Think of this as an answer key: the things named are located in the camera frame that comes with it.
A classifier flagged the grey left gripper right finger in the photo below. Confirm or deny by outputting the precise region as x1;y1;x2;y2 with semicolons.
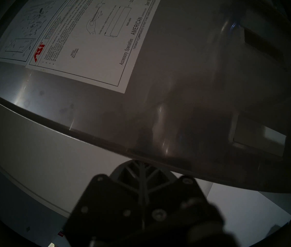
141;162;238;247

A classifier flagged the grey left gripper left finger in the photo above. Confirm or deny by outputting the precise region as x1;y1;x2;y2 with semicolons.
63;160;146;247

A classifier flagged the stainless steel dispenser door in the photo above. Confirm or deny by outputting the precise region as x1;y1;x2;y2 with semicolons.
0;0;291;195

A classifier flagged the white instruction sheet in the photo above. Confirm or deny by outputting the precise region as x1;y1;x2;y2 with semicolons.
26;0;165;94

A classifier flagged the white parts diagram sheet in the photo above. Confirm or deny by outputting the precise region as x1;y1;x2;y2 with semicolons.
0;0;67;63

